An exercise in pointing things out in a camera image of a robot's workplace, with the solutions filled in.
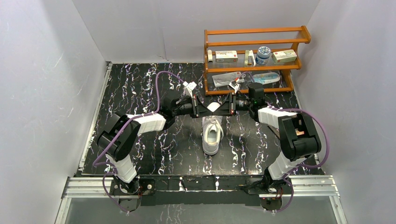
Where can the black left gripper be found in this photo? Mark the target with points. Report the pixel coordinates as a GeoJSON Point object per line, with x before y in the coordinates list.
{"type": "Point", "coordinates": [196, 107]}

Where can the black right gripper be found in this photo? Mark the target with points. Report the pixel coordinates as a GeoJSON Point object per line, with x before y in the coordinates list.
{"type": "Point", "coordinates": [229, 108]}

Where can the white shoelace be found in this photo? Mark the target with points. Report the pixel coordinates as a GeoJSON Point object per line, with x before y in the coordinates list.
{"type": "Point", "coordinates": [210, 121]}

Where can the white sneaker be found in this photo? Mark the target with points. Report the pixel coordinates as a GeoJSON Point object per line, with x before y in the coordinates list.
{"type": "Point", "coordinates": [211, 139]}

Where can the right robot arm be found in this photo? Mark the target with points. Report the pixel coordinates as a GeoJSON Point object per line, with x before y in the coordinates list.
{"type": "Point", "coordinates": [296, 131]}

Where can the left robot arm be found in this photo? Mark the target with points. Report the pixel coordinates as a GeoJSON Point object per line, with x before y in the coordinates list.
{"type": "Point", "coordinates": [119, 135]}

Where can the white flat packet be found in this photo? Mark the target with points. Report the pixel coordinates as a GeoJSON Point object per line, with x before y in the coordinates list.
{"type": "Point", "coordinates": [226, 78]}

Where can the blue oval package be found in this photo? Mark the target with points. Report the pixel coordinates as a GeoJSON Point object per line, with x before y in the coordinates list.
{"type": "Point", "coordinates": [266, 78]}

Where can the white box on left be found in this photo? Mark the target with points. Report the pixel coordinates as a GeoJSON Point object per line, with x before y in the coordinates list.
{"type": "Point", "coordinates": [226, 56]}

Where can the white box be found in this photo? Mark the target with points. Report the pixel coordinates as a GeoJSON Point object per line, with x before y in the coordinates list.
{"type": "Point", "coordinates": [226, 56]}
{"type": "Point", "coordinates": [284, 56]}

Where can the beige clip item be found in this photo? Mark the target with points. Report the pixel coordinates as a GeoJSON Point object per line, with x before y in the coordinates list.
{"type": "Point", "coordinates": [249, 60]}

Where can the blue white round jar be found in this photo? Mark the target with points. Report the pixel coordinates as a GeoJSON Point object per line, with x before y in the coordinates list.
{"type": "Point", "coordinates": [262, 55]}

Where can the white box on right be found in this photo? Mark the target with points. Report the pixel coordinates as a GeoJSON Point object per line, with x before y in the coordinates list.
{"type": "Point", "coordinates": [284, 56]}

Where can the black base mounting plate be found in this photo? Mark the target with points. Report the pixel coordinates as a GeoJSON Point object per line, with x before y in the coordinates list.
{"type": "Point", "coordinates": [249, 190]}

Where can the orange wooden shelf rack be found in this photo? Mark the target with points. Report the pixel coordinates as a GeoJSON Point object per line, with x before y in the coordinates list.
{"type": "Point", "coordinates": [277, 39]}

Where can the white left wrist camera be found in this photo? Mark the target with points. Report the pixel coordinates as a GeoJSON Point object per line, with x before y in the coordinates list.
{"type": "Point", "coordinates": [188, 88]}

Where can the aluminium rail frame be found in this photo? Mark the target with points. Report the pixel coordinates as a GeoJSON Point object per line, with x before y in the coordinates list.
{"type": "Point", "coordinates": [304, 185]}

